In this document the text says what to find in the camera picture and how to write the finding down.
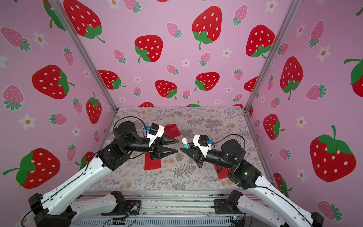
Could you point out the green white glue stick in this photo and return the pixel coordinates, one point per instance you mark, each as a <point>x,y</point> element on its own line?
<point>185,143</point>

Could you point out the aluminium frame post right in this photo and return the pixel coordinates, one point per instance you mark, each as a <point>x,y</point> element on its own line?
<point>290,15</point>

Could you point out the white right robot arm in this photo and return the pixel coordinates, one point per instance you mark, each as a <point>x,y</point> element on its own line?
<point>278,210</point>

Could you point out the red envelope near left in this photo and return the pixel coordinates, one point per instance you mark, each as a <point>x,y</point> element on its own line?
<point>151,164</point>

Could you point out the aluminium frame post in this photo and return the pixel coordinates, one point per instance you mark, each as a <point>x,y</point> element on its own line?
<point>61,14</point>
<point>290,15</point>

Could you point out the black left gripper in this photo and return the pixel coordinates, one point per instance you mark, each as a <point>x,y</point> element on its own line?
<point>154,151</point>

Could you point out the red envelope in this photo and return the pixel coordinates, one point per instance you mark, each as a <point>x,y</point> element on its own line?
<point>222,173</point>
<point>172,131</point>
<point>151,164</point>

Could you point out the red envelope far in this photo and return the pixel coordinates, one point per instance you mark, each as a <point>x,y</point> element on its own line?
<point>172,131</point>

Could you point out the aluminium frame post left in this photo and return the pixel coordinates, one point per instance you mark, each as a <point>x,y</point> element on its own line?
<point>61,14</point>

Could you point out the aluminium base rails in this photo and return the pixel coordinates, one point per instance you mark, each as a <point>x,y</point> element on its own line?
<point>181,208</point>

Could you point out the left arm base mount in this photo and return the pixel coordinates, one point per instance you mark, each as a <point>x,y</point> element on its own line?
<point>122,206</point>

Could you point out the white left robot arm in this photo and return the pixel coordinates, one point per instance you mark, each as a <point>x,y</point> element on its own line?
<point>59,208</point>

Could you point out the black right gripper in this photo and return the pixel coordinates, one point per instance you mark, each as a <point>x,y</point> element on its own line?
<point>200,156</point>

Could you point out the red envelope near right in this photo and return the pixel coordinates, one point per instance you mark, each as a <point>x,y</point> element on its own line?
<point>222,173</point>

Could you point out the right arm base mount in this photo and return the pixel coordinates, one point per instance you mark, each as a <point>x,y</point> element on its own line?
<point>229,205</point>

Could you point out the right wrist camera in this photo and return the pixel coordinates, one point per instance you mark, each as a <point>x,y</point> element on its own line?
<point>203,143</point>

